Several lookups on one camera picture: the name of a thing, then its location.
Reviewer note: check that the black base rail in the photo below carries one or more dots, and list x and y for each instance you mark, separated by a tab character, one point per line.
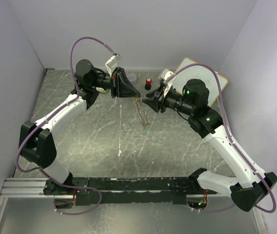
127	190

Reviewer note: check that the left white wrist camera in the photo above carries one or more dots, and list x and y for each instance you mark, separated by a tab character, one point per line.
112	63

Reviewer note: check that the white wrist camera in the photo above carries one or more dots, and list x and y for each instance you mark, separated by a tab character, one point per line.
168	78
112	63

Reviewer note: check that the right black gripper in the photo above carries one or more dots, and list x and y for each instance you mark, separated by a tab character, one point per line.
154	103

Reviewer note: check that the clear plastic clip jar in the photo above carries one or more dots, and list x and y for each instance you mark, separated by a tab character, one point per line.
132	78

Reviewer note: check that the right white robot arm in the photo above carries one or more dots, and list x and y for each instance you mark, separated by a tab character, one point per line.
251	183

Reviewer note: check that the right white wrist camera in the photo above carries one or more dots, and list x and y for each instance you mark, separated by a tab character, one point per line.
168	78

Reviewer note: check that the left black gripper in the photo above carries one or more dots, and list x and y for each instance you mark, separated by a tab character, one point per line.
120	85

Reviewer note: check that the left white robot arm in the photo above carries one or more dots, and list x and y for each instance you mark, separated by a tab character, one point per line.
36	140

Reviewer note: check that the white framed whiteboard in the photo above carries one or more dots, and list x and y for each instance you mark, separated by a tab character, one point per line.
202	73

